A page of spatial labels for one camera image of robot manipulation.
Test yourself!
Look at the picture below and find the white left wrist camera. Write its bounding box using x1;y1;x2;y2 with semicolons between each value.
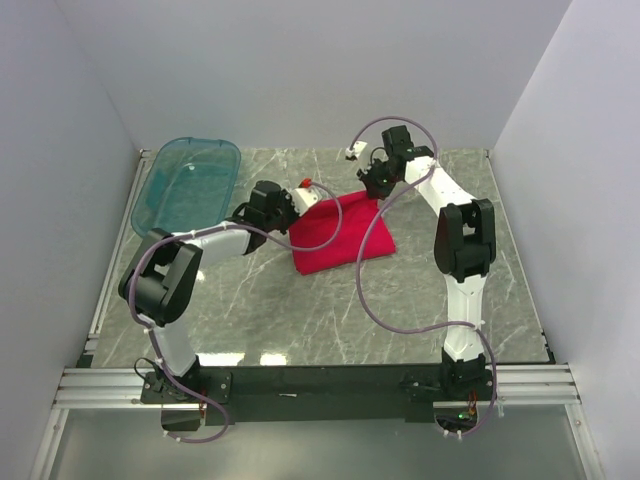
290;178;322;217

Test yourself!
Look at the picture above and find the teal translucent plastic bin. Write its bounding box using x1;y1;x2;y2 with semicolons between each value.
130;137;241;237

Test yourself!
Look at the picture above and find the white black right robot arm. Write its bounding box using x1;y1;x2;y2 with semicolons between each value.
348;125;496;399

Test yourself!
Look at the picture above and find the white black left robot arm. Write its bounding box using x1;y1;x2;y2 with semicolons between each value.
118;181;320;402

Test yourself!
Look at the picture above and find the red t shirt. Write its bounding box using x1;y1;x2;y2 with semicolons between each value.
289;191;396;275

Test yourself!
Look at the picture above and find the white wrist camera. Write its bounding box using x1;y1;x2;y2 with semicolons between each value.
345;140;368;162
290;178;322;217

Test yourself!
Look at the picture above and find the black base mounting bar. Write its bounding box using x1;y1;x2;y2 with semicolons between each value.
140;364;494;431

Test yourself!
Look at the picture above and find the aluminium left side rail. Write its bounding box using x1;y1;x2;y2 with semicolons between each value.
81;149;154;357

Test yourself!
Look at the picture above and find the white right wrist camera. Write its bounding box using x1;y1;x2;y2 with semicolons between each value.
345;140;368;162

